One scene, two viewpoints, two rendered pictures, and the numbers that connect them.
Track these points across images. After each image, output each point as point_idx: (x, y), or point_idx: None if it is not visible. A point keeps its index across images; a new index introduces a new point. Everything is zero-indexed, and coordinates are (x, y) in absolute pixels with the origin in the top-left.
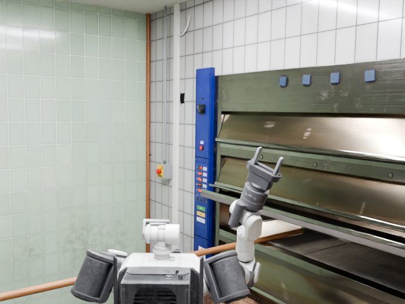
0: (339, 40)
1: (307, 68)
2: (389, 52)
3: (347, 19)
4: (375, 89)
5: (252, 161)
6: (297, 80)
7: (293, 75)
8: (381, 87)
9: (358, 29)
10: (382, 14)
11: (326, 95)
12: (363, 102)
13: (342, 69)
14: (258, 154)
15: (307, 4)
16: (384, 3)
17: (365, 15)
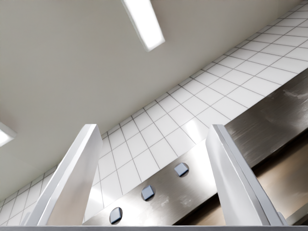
0: (139, 163)
1: (113, 203)
2: (185, 146)
3: (139, 148)
4: (194, 176)
5: (31, 211)
6: (103, 223)
7: (97, 220)
8: (197, 171)
9: (151, 149)
10: (164, 132)
11: (144, 217)
12: (190, 195)
13: (151, 181)
14: (88, 171)
15: (102, 158)
16: (162, 128)
17: (152, 140)
